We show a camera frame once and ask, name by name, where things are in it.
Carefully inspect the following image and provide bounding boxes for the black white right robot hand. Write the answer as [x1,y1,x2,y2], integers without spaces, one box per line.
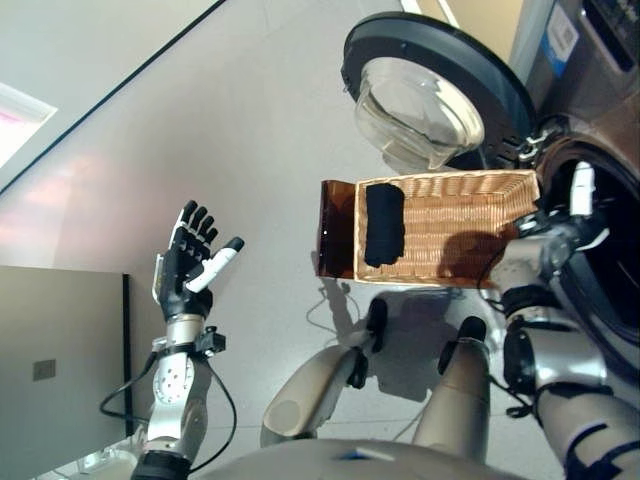
[541,160,610,262]

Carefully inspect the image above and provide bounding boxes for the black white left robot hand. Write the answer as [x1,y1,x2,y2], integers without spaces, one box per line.
[151,200,246,320]

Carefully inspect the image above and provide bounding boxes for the black garment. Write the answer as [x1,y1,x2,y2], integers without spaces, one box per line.
[363,183,406,267]

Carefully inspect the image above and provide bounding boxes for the grey front-load washing machine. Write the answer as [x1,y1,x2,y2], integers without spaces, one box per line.
[509,0,640,396]

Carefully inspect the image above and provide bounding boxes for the round glass washing machine door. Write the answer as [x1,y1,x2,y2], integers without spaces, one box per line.
[341,12,539,174]

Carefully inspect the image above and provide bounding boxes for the silver door hinge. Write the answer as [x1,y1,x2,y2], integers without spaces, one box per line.
[492,130,551,161]

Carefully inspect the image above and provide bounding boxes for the woven wicker basket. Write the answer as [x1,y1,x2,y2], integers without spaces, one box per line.
[352,168,541,290]

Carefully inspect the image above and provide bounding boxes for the blue white energy label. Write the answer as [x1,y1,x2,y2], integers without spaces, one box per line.
[542,4,581,76]

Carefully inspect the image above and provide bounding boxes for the silver left robot leg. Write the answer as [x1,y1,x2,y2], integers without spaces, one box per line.
[259,298,389,449]

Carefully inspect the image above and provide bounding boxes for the silver robot leg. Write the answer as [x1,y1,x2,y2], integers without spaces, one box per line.
[259,298,389,449]
[412,316,494,461]

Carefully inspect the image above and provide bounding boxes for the white cream shelf unit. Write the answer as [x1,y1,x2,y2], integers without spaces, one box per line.
[399,0,526,66]

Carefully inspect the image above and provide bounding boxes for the silver right robot leg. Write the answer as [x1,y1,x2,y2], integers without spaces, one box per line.
[412,316,494,461]

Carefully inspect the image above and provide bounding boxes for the grey robot torso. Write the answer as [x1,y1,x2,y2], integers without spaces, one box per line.
[189,438,566,480]

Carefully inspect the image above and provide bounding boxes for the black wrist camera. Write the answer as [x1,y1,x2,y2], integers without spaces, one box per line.
[194,326,226,356]

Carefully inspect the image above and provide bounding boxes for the thin white floor cable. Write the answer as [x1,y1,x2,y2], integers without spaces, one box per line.
[305,287,361,346]

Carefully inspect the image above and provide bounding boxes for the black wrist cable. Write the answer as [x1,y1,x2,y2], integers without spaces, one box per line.
[99,352,237,471]

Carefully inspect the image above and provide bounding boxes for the white wall ledge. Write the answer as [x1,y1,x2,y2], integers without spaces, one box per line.
[0,82,59,169]

